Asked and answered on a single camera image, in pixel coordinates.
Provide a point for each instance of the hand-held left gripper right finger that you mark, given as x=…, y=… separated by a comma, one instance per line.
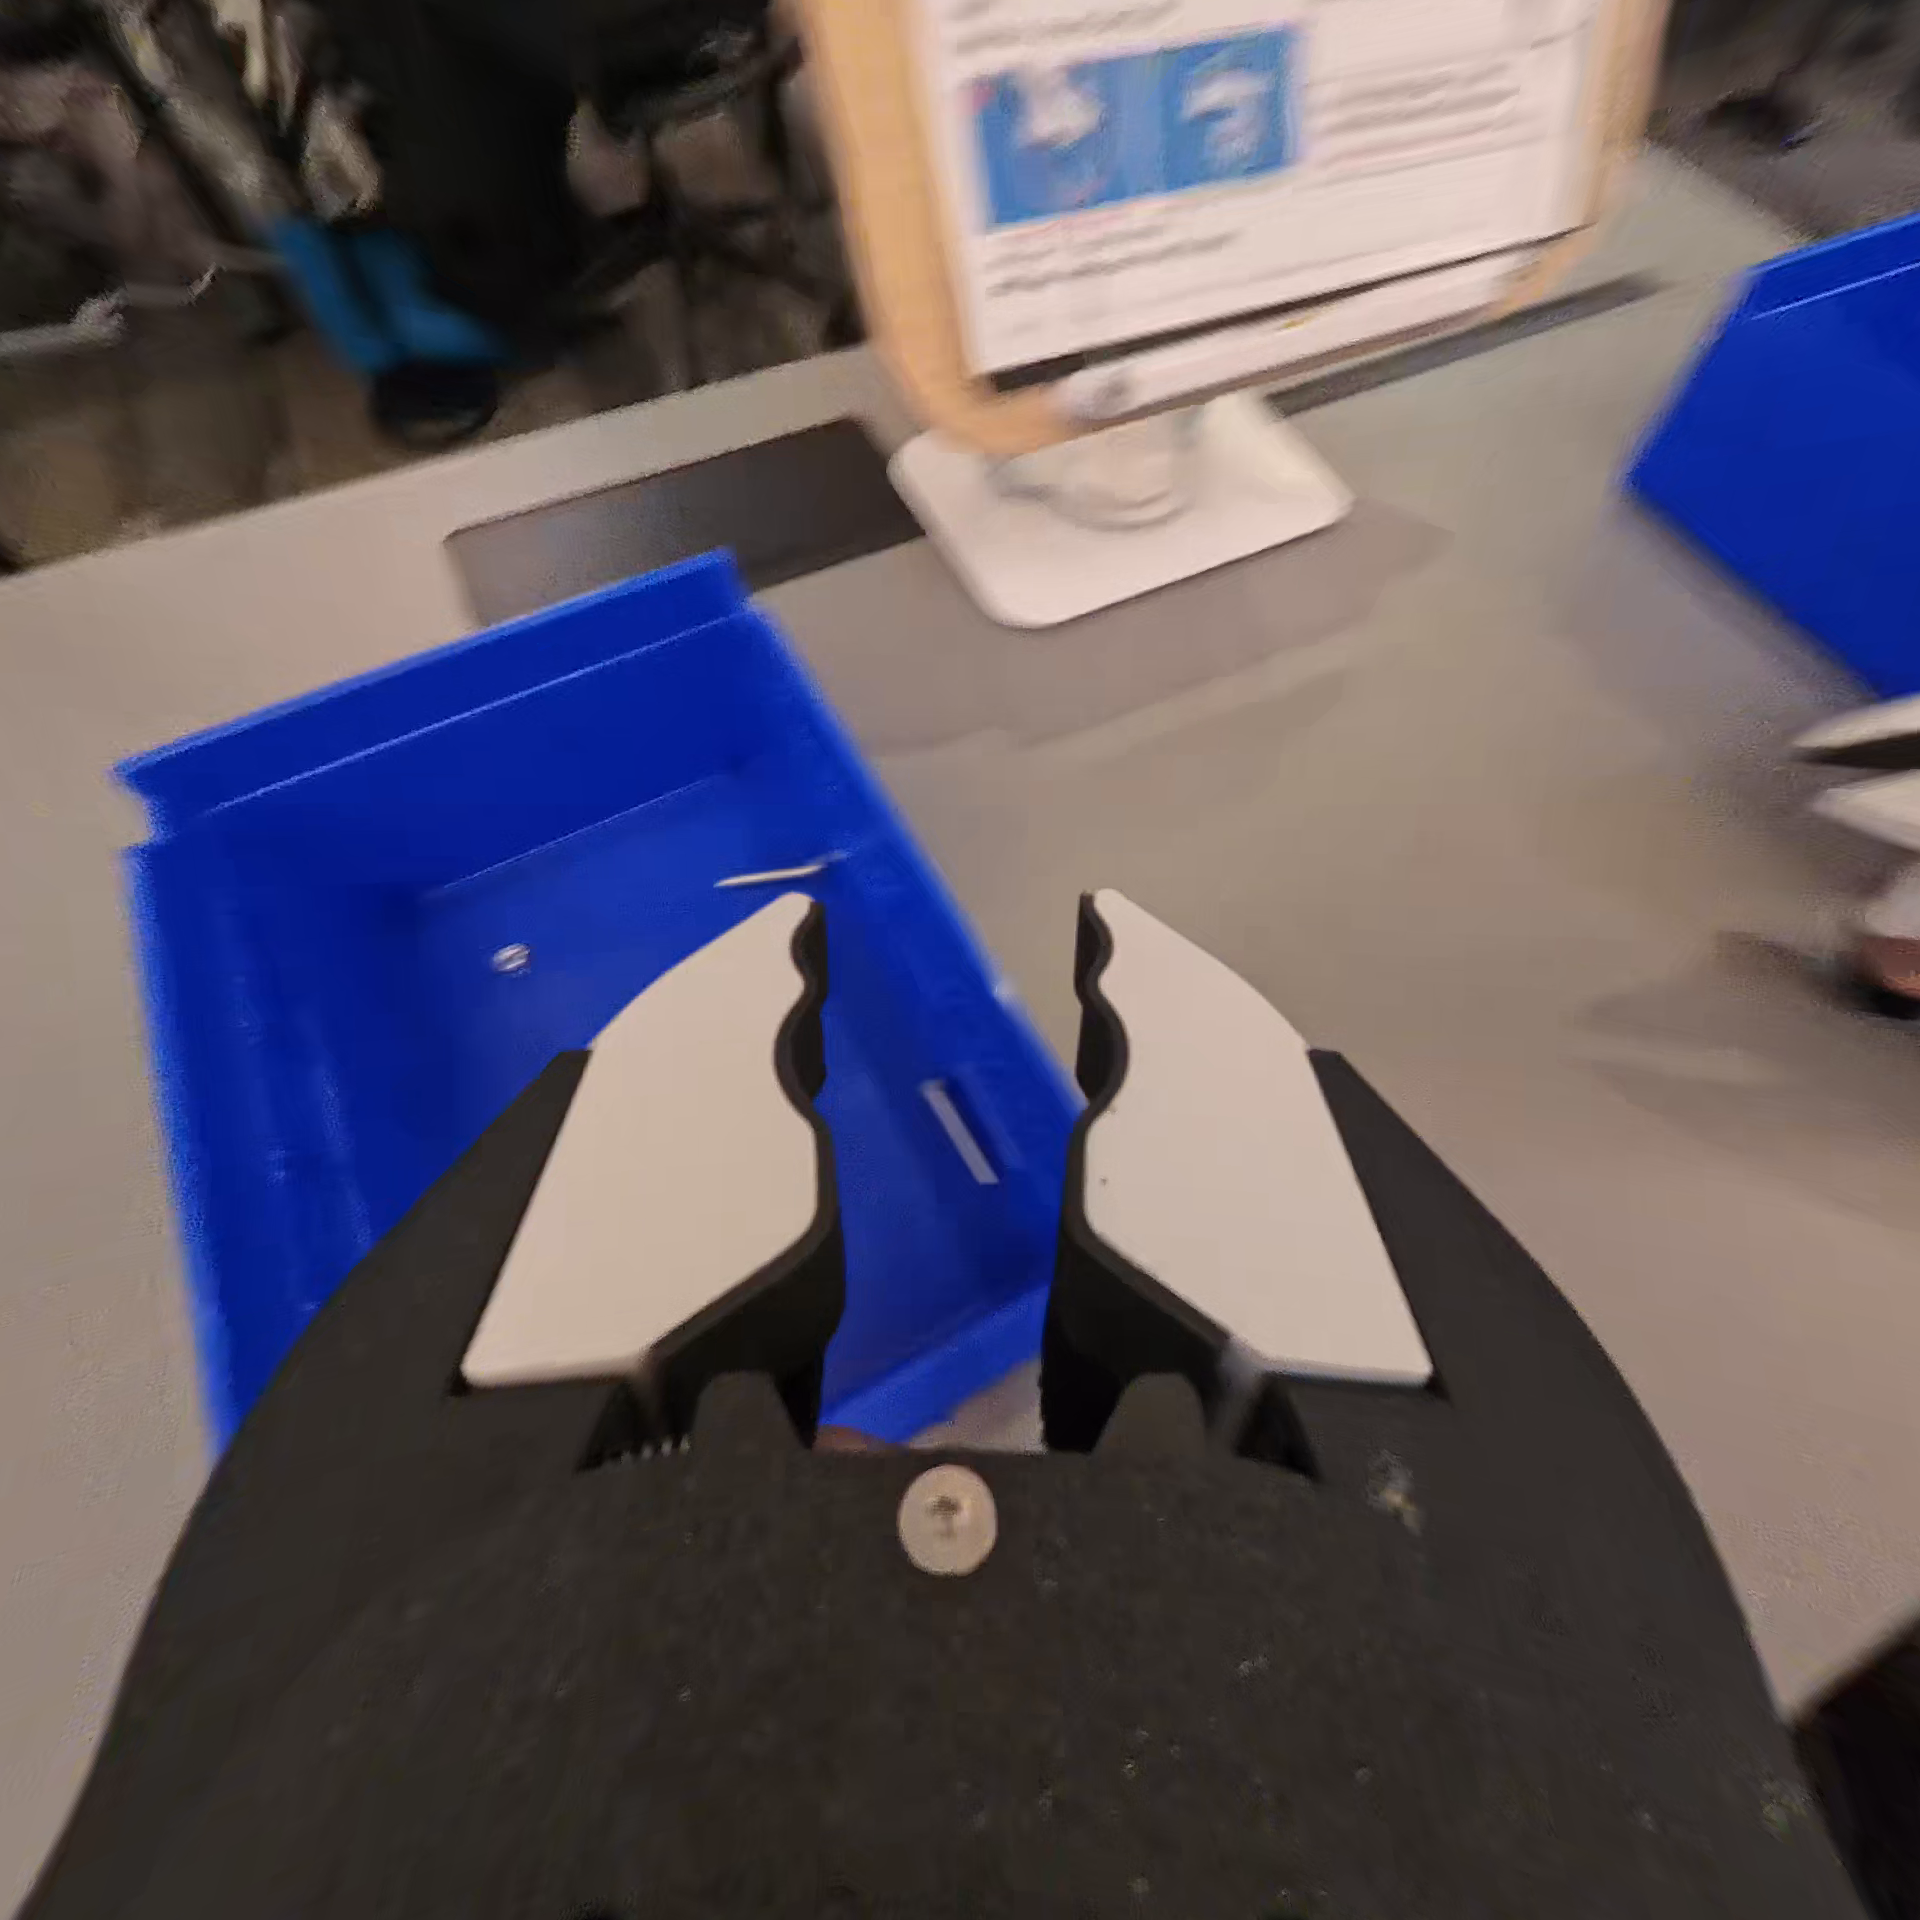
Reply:
x=1260, y=1201

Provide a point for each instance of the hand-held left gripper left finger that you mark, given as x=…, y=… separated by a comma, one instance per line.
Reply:
x=647, y=1201

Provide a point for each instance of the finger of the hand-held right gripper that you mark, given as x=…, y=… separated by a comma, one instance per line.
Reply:
x=1866, y=739
x=1876, y=817

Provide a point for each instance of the blue plastic bin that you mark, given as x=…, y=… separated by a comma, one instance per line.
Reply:
x=361, y=900
x=1800, y=451

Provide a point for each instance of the grey desk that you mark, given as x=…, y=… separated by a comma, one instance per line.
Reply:
x=1441, y=781

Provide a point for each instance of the person's right hand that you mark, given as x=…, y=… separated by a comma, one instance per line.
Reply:
x=1890, y=937

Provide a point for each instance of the silver hex nut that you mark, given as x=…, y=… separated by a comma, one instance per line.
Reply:
x=510, y=961

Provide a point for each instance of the silver bolt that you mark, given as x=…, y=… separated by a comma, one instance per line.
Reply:
x=774, y=877
x=955, y=1127

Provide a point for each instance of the printed instruction sheet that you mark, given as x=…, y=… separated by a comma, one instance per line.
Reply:
x=1411, y=151

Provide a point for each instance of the person's dark clothing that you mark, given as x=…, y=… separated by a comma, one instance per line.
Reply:
x=1876, y=1801

